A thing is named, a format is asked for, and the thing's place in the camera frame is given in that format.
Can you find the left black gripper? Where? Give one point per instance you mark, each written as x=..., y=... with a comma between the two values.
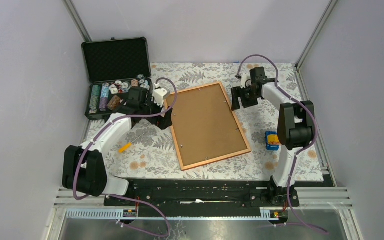
x=162, y=122

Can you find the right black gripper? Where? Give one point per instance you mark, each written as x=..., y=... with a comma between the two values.
x=237, y=92

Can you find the orange wooden photo frame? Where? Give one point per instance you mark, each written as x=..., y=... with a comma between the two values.
x=204, y=128

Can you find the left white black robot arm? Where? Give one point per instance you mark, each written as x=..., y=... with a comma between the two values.
x=84, y=170

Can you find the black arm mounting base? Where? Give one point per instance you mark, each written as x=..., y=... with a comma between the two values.
x=199, y=198

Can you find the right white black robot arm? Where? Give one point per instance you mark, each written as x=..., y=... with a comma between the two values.
x=296, y=128

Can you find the blue yellow toy block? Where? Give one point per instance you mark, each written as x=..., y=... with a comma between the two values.
x=272, y=142

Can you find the black poker chip case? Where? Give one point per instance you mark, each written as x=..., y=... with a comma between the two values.
x=113, y=60

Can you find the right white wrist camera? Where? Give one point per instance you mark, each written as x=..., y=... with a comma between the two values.
x=245, y=81

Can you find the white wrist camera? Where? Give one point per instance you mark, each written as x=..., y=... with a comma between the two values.
x=159, y=95
x=245, y=81

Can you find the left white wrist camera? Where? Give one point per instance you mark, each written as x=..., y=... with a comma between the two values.
x=159, y=95

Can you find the aluminium rail frame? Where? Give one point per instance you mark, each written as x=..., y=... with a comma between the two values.
x=304, y=199

